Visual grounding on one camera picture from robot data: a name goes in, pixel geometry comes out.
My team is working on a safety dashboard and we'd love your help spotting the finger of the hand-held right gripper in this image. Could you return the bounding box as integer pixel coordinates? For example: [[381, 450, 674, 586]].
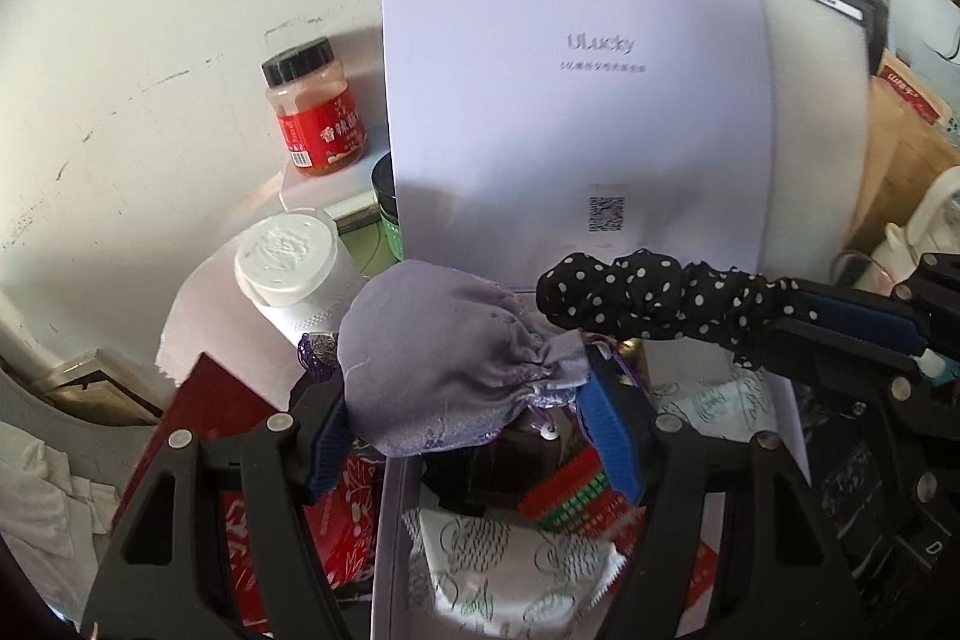
[[748, 317, 921, 402], [776, 251, 960, 357]]

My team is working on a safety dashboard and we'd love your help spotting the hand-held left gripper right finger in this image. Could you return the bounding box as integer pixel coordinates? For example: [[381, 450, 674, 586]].
[[577, 344, 863, 640]]

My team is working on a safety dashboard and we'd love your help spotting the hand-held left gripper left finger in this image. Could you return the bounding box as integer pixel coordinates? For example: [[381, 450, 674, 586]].
[[79, 370, 353, 640]]

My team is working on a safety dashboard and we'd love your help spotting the red snack packet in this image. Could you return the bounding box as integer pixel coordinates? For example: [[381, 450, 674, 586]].
[[517, 445, 650, 540]]

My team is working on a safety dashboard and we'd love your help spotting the purple mesh pouch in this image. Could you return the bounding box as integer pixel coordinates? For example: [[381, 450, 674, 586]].
[[296, 331, 346, 386]]

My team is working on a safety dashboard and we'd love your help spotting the white bread-print snack packet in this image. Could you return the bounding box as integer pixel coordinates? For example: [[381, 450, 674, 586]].
[[405, 505, 627, 640], [649, 374, 781, 442]]

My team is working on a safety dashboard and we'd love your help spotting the black polka-dot scrunchie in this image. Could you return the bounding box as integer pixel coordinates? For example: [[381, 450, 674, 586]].
[[536, 250, 800, 367]]

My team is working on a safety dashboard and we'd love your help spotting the purple satin drawstring pouch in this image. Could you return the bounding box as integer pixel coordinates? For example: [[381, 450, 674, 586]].
[[336, 259, 590, 457]]

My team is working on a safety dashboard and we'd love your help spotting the white gift box with lid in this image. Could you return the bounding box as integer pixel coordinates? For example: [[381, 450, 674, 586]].
[[349, 0, 815, 640]]

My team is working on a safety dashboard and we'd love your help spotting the glass mug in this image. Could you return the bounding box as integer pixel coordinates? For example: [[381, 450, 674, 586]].
[[829, 248, 901, 296]]

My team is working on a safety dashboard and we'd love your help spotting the red goji berry packet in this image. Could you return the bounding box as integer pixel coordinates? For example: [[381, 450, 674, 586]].
[[124, 351, 383, 633]]

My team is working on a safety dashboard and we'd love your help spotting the white cartoon water bottle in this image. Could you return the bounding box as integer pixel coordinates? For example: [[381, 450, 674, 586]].
[[870, 164, 960, 281]]

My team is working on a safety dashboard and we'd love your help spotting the brown paper bag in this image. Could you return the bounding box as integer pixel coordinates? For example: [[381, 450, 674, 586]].
[[851, 51, 960, 255]]

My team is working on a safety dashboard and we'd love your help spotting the white foam board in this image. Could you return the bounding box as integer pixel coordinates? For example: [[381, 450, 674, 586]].
[[757, 0, 871, 281]]

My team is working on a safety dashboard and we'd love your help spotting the white paper roll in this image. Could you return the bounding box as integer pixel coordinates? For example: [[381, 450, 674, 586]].
[[234, 209, 368, 348]]

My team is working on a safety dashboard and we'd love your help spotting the green jar black lid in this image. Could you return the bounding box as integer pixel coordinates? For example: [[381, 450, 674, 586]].
[[370, 151, 406, 262]]

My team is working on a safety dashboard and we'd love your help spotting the white cloth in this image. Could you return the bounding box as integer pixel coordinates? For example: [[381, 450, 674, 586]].
[[0, 419, 121, 566]]

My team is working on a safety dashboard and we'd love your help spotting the red-label spice jar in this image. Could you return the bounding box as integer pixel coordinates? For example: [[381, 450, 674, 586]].
[[261, 38, 370, 180]]

